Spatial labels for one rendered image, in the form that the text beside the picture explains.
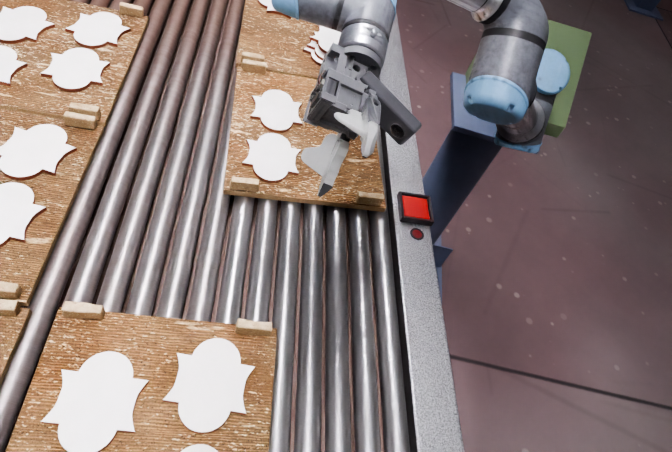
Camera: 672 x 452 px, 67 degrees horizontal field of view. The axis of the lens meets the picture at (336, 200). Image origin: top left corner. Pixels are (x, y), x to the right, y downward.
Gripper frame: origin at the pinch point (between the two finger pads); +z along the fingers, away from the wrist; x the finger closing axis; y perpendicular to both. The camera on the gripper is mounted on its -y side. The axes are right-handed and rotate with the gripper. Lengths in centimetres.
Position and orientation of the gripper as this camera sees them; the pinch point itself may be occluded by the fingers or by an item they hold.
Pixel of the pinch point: (344, 181)
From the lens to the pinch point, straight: 68.6
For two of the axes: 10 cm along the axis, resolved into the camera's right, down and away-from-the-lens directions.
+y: -8.9, -3.5, -2.9
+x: 4.0, -3.2, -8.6
